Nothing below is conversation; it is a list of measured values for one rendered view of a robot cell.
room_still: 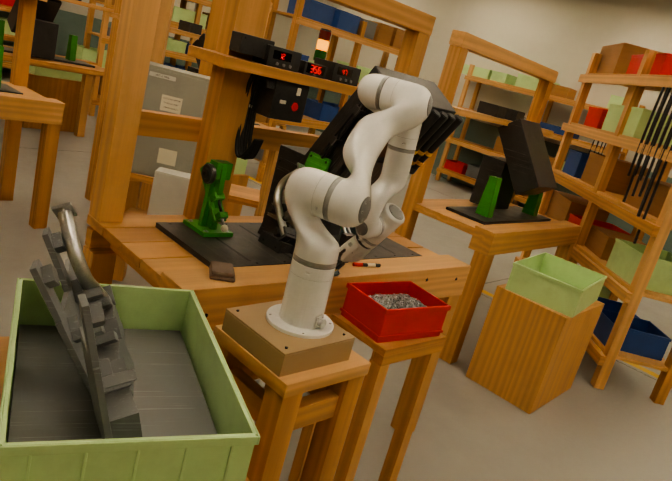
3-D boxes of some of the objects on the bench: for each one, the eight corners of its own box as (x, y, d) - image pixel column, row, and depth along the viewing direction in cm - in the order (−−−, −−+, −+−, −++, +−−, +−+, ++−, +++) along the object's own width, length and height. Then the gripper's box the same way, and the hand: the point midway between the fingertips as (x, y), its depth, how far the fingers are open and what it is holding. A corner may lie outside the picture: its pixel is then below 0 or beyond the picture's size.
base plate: (421, 259, 276) (422, 255, 275) (216, 273, 198) (217, 267, 197) (357, 226, 303) (358, 222, 303) (155, 226, 225) (156, 221, 225)
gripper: (376, 228, 214) (345, 256, 224) (347, 228, 203) (316, 258, 214) (386, 246, 211) (353, 274, 221) (356, 247, 200) (324, 276, 211)
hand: (338, 263), depth 216 cm, fingers closed
